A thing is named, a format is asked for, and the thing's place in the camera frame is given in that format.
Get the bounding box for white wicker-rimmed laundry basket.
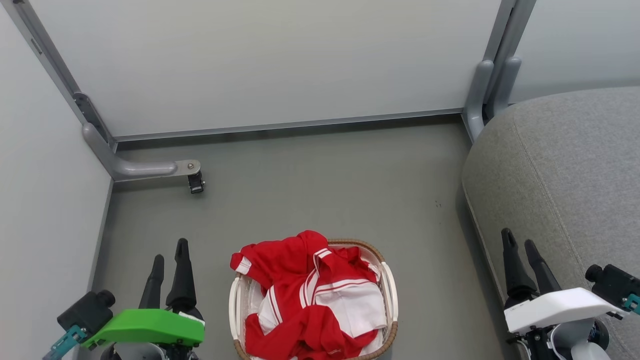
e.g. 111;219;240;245
228;238;399;360

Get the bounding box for grey partition foot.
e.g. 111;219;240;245
82;122;202;182

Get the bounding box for grey partition base rail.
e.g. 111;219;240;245
114;107;466;144

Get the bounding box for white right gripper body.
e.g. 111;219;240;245
504;287;626;335

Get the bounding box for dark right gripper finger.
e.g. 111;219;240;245
501;228;539;303
524;239;562;296

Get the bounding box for red and white garment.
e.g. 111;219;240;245
230;230;388;360

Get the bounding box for teal left camera connector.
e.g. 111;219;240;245
42;325;89;360

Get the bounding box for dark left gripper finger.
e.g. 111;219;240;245
139;254;166;310
165;238;199;315

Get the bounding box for grey fabric sofa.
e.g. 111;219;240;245
461;86;640;360

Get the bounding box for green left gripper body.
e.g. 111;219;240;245
81;308;206;350

